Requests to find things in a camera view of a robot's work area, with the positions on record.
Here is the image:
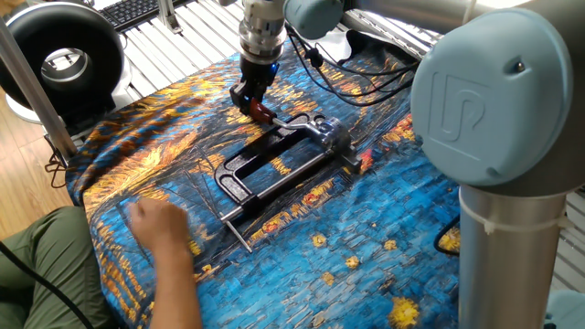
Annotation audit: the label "person's bare hand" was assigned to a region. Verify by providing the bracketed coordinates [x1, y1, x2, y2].
[127, 196, 193, 256]

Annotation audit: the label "olive green trousers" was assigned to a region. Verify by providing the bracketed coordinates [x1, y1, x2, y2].
[0, 205, 115, 329]

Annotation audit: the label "short aluminium upright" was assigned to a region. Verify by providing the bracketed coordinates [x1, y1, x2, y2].
[157, 0, 184, 36]

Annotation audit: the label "white fabric flap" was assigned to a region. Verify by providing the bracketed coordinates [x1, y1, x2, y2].
[314, 29, 354, 64]

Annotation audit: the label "black clamp frame with rod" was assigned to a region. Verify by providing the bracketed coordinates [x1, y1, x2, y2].
[213, 111, 365, 255]

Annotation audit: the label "black ring shaped device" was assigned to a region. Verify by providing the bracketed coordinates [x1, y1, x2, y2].
[0, 2, 128, 127]

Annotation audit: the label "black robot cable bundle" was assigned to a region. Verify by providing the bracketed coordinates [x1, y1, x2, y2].
[285, 22, 420, 109]

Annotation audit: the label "tangled dark wires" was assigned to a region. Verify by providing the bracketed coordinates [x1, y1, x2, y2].
[44, 136, 69, 189]

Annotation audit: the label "black computer keyboard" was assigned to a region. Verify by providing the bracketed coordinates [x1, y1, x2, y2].
[98, 0, 196, 33]

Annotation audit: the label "long black cable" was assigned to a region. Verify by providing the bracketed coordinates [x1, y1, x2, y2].
[0, 241, 95, 329]

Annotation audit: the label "person's bare forearm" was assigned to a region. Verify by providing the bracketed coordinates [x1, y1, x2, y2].
[148, 246, 205, 329]

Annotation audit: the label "thin black cable loop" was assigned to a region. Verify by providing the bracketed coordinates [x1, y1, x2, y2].
[432, 214, 462, 257]

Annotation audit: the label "silver lever with red knob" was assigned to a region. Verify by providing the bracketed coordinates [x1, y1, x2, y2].
[249, 98, 354, 154]

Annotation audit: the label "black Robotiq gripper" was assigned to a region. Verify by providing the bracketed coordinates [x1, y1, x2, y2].
[229, 55, 280, 114]

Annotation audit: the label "slanted aluminium post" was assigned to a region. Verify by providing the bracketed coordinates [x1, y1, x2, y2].
[0, 17, 79, 161]

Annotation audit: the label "starry night painted tablecloth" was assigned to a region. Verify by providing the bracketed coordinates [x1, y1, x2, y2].
[66, 29, 463, 329]

